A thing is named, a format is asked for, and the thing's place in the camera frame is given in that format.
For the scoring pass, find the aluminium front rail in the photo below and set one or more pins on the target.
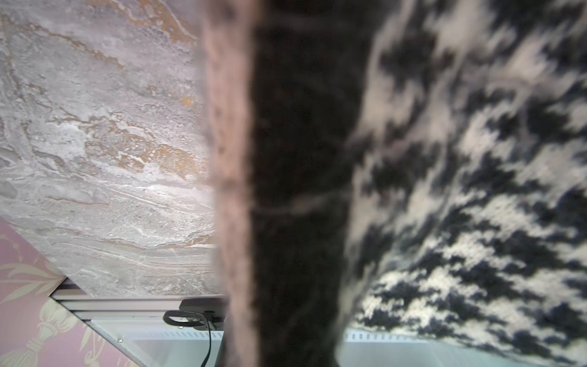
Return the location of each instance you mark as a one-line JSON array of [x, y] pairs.
[[135, 327]]

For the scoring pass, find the black white houndstooth scarf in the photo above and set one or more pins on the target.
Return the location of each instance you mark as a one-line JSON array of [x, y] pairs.
[[416, 167]]

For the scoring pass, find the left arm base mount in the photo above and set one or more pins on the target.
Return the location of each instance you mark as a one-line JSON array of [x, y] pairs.
[[198, 313]]

